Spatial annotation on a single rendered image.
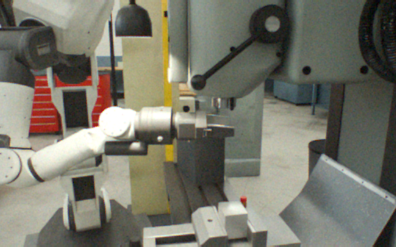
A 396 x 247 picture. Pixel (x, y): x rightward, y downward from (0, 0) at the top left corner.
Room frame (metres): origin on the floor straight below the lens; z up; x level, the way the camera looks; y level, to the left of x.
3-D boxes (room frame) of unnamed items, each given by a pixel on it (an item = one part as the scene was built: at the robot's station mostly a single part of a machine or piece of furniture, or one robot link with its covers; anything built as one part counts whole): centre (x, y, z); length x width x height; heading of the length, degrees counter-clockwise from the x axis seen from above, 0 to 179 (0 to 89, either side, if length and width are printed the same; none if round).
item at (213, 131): (0.65, -0.04, 1.23); 0.06 x 0.02 x 0.03; 91
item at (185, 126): (0.70, 0.06, 1.23); 0.13 x 0.12 x 0.10; 1
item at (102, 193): (1.30, 0.55, 0.68); 0.21 x 0.20 x 0.13; 22
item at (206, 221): (0.62, -0.01, 1.02); 0.12 x 0.06 x 0.04; 11
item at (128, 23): (0.63, 0.14, 1.46); 0.07 x 0.07 x 0.06
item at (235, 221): (0.63, -0.07, 1.03); 0.06 x 0.05 x 0.06; 11
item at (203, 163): (1.15, 0.02, 1.03); 0.22 x 0.12 x 0.20; 22
